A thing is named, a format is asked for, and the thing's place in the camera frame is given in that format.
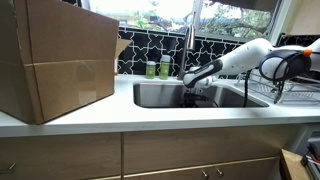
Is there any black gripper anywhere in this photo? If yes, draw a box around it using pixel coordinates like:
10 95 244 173
182 88 209 108

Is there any tall green soap bottle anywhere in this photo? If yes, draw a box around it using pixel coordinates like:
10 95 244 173
159 55 170 80

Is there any short green soap bottle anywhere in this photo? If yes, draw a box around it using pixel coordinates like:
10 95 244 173
146 61 156 79

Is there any steel kitchen faucet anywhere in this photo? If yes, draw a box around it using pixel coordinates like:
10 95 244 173
177 23 195 80

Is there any stainless steel sink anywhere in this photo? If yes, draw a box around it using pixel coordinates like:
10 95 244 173
133 83 268 108

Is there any metal dish rack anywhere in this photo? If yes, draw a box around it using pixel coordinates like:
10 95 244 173
236 70 320 106

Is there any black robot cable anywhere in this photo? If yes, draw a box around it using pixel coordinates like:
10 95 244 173
242 49 304 108

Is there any brown cardboard box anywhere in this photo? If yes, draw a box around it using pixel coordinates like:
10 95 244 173
0 0 119 124

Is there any wooden cabinet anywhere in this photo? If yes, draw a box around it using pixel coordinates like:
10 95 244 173
0 125 299 180

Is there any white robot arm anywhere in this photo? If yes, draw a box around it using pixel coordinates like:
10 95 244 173
183 38 320 103

